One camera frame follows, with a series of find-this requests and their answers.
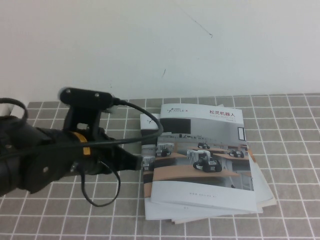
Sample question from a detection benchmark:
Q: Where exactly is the AgileX robot catalog book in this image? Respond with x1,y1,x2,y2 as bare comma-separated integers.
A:
149,102,259,215
139,113,264,221

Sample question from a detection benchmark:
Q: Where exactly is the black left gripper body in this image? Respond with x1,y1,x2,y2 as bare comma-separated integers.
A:
71,126,122,176

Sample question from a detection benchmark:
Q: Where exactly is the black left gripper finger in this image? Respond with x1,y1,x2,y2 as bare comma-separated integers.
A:
112,159,143,174
116,144,144,165

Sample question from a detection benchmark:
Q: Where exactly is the black left camera cable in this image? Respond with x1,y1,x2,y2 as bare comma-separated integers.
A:
0,97,165,163

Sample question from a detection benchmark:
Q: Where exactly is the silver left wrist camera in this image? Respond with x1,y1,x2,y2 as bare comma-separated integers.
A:
56,86,118,115

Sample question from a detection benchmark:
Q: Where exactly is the thin black wire loop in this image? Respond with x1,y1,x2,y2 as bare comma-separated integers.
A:
71,159,122,208

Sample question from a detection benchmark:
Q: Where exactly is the grey grid tablecloth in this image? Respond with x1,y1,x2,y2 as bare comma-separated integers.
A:
0,92,320,240

